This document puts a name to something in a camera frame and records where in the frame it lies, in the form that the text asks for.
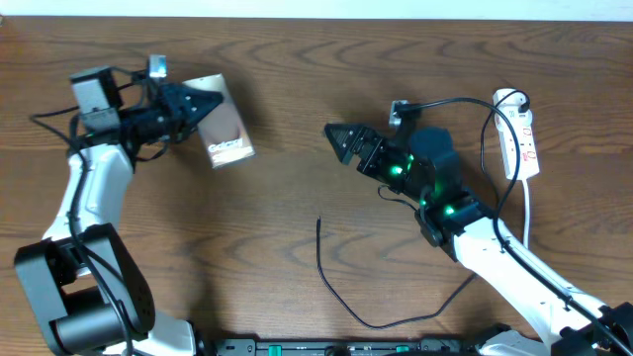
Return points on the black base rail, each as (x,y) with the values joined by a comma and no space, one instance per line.
(426,346)

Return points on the white power strip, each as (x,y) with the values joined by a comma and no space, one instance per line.
(516,140)

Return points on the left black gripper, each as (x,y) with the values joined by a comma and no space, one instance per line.
(179,101)

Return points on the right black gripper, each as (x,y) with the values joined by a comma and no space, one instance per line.
(364,135)

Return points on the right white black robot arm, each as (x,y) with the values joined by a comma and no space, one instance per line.
(424,165)

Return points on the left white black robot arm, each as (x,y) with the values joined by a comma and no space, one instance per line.
(85,290)

